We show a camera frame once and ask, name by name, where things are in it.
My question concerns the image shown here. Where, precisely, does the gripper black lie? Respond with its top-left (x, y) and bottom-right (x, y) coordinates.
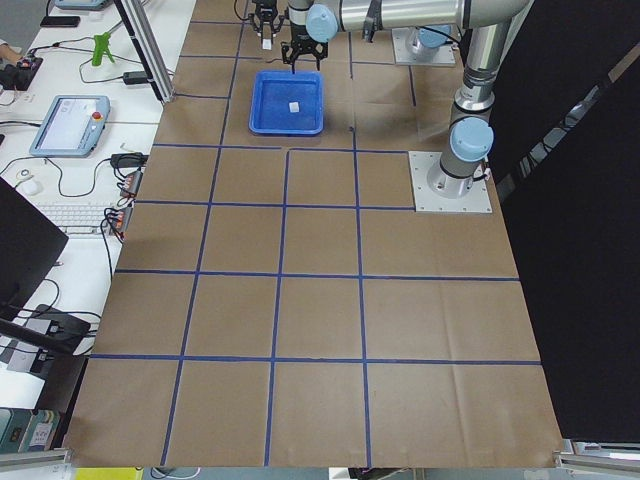
top-left (248, 0), bottom-right (285, 35)
top-left (281, 24), bottom-right (328, 75)

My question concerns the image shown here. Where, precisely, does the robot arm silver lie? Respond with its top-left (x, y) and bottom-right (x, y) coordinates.
top-left (282, 1), bottom-right (521, 200)
top-left (238, 1), bottom-right (465, 65)

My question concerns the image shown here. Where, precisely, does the blue plastic tray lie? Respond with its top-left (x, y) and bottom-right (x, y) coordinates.
top-left (248, 70), bottom-right (324, 136)

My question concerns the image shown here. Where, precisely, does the black power adapter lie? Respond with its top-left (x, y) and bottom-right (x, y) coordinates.
top-left (122, 71), bottom-right (149, 85)

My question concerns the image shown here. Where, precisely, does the black smartphone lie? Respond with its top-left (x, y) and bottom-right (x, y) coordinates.
top-left (40, 15), bottom-right (80, 28)

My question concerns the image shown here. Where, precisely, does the teach pendant tablet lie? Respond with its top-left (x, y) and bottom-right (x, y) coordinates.
top-left (29, 95), bottom-right (111, 158)

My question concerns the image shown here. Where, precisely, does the brown paper table cover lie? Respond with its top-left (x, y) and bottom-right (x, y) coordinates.
top-left (65, 1), bottom-right (561, 468)

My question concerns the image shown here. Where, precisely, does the white keyboard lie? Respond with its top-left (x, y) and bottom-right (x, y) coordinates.
top-left (35, 202), bottom-right (132, 236)

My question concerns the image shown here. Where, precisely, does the white computer mouse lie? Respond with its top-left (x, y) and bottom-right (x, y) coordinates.
top-left (20, 179), bottom-right (43, 196)

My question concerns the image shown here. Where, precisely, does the black monitor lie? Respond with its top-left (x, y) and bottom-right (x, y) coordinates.
top-left (0, 180), bottom-right (68, 321)

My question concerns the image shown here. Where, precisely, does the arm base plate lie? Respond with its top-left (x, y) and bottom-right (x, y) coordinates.
top-left (408, 151), bottom-right (493, 214)
top-left (392, 25), bottom-right (456, 67)

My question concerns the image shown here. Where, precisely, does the aluminium frame post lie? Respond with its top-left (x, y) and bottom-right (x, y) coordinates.
top-left (114, 0), bottom-right (175, 104)

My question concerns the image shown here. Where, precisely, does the green handled reacher grabber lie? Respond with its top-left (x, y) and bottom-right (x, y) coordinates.
top-left (91, 31), bottom-right (115, 67)

